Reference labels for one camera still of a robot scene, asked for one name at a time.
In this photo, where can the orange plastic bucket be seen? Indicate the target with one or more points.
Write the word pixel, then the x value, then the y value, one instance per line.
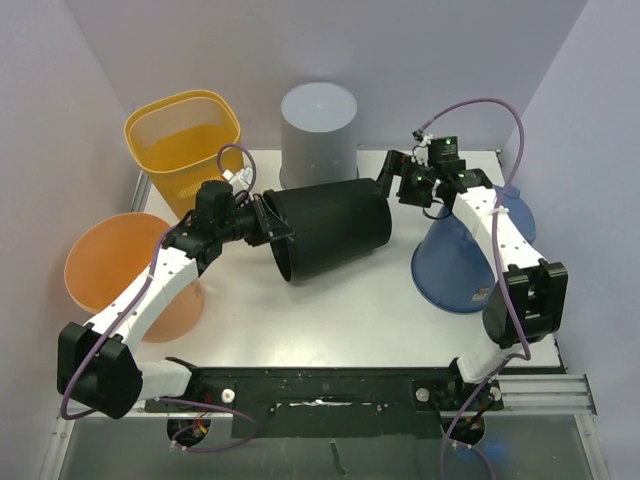
pixel 109 256

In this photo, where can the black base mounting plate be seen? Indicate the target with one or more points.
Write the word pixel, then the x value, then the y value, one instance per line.
pixel 288 402

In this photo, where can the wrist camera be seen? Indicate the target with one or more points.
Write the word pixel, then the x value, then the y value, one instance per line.
pixel 423 140
pixel 240 180

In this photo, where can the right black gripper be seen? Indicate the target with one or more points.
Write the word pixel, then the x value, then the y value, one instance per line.
pixel 392 167

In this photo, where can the grey plastic bucket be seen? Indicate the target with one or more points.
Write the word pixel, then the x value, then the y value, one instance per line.
pixel 318 140

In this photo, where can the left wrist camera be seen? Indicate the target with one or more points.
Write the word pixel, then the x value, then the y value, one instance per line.
pixel 240 180

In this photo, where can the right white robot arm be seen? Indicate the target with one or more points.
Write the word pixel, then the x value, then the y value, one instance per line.
pixel 527 301

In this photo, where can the aluminium frame rail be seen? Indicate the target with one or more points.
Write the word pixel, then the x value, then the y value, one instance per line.
pixel 553 394

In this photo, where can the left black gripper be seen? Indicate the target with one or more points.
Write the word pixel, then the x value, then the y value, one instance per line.
pixel 266 221

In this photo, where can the blue plastic bucket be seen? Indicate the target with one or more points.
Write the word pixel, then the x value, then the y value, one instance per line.
pixel 454 266

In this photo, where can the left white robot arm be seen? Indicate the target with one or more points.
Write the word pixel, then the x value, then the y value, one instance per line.
pixel 96 366

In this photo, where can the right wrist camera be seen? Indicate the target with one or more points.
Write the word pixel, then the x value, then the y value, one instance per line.
pixel 423 140

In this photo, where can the yellow mesh waste bin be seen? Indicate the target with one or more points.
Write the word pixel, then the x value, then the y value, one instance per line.
pixel 177 141

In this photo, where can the black ribbed waste bin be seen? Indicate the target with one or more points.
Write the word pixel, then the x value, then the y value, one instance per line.
pixel 332 223

